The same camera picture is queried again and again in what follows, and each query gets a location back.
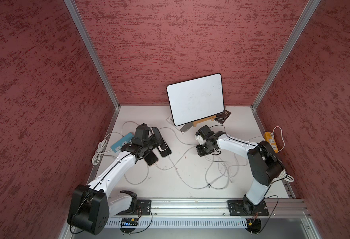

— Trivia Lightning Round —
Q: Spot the pink case phone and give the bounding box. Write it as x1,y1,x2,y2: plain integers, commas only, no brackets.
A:
143,151,159,166

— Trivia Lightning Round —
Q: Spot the light case phone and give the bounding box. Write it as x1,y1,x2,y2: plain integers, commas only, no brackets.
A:
158,140,172,158

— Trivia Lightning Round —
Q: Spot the white cable tangle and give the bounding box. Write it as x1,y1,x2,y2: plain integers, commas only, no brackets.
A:
168,135,265,191

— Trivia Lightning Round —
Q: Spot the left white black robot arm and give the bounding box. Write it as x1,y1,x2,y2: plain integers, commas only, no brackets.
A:
67,135,169,235

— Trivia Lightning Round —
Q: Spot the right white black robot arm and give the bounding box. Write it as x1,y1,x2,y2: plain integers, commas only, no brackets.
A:
195,134,285,214

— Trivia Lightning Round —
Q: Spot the teal power strip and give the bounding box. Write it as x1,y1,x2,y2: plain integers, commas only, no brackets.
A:
110,132,134,153

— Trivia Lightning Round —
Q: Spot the wooden easel stand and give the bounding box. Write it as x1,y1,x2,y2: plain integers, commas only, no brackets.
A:
193,115,216,127

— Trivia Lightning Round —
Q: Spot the black booklet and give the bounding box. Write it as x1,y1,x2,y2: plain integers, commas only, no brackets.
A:
214,109,231,124

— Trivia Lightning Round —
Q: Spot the white board on easel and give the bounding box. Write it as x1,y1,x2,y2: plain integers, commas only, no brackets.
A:
167,73,224,126

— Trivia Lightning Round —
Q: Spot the yellow power strip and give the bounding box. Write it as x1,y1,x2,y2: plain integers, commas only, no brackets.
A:
264,132,279,153

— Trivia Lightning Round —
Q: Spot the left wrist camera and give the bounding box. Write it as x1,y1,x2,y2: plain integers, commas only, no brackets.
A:
132,123,151,145

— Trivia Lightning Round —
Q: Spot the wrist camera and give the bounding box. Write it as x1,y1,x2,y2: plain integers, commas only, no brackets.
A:
132,123,151,145
195,125,215,145

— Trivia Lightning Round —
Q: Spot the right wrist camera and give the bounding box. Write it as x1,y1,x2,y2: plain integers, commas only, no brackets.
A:
195,125,215,145

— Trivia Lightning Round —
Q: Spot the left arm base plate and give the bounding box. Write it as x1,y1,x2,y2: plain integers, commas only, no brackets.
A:
119,199,152,216

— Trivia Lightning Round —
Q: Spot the aluminium front rail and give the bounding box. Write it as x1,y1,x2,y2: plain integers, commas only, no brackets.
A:
103,198,311,219

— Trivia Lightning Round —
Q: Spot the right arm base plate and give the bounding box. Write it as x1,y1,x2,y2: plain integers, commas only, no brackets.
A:
227,200,269,216

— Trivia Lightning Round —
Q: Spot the white coiled power cord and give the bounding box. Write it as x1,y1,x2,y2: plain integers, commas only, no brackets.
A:
268,126,295,183

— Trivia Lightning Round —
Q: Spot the left aluminium corner post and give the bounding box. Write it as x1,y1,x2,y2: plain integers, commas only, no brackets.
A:
64,0,120,111

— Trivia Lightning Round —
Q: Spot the aluminium corner post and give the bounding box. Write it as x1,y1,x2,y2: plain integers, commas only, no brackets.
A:
64,0,120,111
251,0,320,112

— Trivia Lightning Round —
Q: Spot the right aluminium corner post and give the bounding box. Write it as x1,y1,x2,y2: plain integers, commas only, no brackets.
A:
251,0,320,112

